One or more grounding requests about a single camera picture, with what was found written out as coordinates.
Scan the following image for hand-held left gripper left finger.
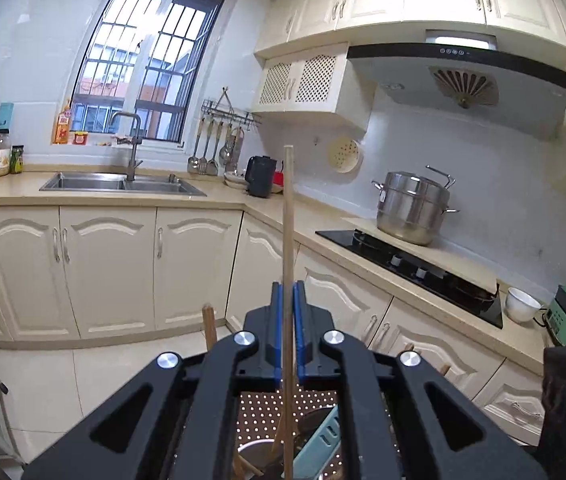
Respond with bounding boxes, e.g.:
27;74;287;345
23;281;284;480

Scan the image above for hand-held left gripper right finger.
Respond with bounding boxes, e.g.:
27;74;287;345
293;280;549;480

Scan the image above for light blue knife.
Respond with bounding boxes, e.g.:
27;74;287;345
293;405;341;480

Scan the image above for pink cup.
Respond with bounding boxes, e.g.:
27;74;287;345
235;437;344;480

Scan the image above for brown polka-dot tablecloth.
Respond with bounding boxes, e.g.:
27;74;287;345
168;390;399;480

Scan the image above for white bowl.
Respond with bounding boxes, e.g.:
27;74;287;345
504;287;544;324

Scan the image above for black glass gas stove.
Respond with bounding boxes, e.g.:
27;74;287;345
314;229;505;330

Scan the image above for black electric kettle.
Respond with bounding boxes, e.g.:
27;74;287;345
244;155;278;199

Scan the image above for stack of dishes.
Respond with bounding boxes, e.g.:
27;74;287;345
223;170;254;191

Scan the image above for beige board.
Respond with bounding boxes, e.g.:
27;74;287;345
340;216;500;295

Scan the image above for steel steamer pot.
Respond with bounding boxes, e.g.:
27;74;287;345
370;165;461;247

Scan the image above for cream base cabinets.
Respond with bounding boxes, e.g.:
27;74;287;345
0;205;549;421

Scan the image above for cream round strainer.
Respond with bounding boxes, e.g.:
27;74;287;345
326;137;364;175

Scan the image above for hanging steel utensil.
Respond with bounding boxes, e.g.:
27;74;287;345
208;121;224;177
228;127;245;173
198;120;215;176
187;117;206;175
219;122;234;166

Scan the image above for steel faucet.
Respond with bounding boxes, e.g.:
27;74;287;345
109;111;145;182

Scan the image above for steel double sink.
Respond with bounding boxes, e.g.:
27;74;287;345
39;171;208;198

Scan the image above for small lattice door cabinet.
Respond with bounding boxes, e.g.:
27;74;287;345
250;42;376;133

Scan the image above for black range hood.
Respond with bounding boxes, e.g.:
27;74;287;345
345;30;566;142

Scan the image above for beige kitchen countertop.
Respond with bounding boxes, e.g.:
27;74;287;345
0;162;559;376

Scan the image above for barred kitchen window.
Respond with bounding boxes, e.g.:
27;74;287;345
68;0;231;143

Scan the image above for wall utensil rack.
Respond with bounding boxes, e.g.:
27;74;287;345
200;87;264;131

